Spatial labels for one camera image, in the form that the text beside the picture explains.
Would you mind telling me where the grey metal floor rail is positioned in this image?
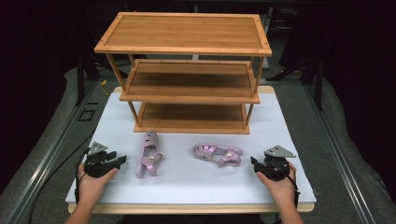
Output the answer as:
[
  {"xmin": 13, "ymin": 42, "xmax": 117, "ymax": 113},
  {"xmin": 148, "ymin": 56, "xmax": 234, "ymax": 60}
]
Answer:
[
  {"xmin": 2, "ymin": 78, "xmax": 106, "ymax": 224},
  {"xmin": 302, "ymin": 81, "xmax": 378, "ymax": 224}
]

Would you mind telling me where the dark metal stand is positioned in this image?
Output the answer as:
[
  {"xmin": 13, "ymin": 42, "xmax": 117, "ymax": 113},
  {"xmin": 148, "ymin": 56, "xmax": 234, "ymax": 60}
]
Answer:
[
  {"xmin": 313, "ymin": 57, "xmax": 325, "ymax": 112},
  {"xmin": 76, "ymin": 55, "xmax": 101, "ymax": 106}
]

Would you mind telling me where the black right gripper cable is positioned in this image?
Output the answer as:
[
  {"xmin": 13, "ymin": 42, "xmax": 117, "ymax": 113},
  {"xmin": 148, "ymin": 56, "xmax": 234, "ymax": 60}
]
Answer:
[{"xmin": 288, "ymin": 161, "xmax": 302, "ymax": 210}]

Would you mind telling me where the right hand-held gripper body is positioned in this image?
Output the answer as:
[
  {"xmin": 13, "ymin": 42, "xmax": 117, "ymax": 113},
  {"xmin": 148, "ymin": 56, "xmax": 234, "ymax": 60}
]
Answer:
[{"xmin": 262, "ymin": 145, "xmax": 297, "ymax": 182}]

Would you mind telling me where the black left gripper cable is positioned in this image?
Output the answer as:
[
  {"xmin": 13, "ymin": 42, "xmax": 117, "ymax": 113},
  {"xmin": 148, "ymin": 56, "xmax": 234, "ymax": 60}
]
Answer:
[{"xmin": 74, "ymin": 148, "xmax": 92, "ymax": 204}]

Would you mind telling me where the pink child sandal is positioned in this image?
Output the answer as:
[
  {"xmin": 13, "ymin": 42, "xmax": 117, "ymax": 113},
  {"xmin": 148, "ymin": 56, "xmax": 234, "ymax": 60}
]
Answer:
[
  {"xmin": 134, "ymin": 130, "xmax": 165, "ymax": 179},
  {"xmin": 191, "ymin": 142, "xmax": 244, "ymax": 169}
]

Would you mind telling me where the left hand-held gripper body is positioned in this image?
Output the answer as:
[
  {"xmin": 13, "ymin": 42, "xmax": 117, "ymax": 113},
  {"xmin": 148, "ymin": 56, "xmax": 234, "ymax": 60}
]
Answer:
[{"xmin": 83, "ymin": 141, "xmax": 109, "ymax": 178}]

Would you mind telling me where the wooden three-tier shoe rack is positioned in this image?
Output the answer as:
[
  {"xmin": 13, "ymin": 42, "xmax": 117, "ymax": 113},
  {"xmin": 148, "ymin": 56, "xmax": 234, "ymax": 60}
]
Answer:
[{"xmin": 93, "ymin": 11, "xmax": 273, "ymax": 135}]

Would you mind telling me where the black floor cable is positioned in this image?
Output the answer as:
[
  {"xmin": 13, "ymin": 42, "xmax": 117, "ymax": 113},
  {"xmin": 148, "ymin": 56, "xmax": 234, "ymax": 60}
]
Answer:
[{"xmin": 28, "ymin": 133, "xmax": 95, "ymax": 224}]

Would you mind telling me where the person's right hand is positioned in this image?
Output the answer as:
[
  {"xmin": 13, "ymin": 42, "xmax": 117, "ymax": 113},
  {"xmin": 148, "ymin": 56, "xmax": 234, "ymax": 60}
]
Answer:
[{"xmin": 256, "ymin": 161, "xmax": 299, "ymax": 208}]

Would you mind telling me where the person's left hand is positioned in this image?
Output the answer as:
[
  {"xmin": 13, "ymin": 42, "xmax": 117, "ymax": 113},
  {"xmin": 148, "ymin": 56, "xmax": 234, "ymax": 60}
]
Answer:
[{"xmin": 78, "ymin": 163, "xmax": 120, "ymax": 206}]

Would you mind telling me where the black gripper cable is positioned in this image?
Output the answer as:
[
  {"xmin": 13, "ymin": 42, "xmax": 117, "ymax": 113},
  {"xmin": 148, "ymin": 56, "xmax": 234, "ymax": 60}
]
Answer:
[
  {"xmin": 74, "ymin": 148, "xmax": 92, "ymax": 204},
  {"xmin": 288, "ymin": 161, "xmax": 302, "ymax": 210}
]

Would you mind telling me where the white table mat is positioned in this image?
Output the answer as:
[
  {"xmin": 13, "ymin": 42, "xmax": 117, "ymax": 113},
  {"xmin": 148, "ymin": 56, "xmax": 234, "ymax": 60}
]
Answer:
[{"xmin": 64, "ymin": 91, "xmax": 318, "ymax": 206}]

